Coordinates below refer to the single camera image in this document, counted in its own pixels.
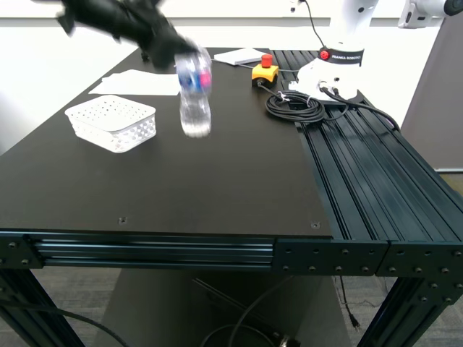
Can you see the clear plastic water bottle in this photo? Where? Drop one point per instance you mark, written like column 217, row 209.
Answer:
column 195, row 105

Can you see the small white paper sheet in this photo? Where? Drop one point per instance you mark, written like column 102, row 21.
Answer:
column 110, row 115

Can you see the white printed paper sheet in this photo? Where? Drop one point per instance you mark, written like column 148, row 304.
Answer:
column 144, row 83
column 99, row 88

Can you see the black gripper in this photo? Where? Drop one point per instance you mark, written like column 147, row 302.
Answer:
column 161, row 39

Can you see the grey partition panel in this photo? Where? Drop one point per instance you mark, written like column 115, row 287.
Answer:
column 437, row 108

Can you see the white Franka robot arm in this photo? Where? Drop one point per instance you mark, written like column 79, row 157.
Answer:
column 336, row 68

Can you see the white manual booklet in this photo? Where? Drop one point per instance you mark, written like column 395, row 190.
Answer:
column 238, row 55

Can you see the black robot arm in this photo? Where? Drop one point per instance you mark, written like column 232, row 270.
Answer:
column 105, row 16

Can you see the black aluminium table frame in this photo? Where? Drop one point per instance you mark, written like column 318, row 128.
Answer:
column 361, row 173

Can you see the yellow emergency stop button box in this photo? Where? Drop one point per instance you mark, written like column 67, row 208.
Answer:
column 265, row 72

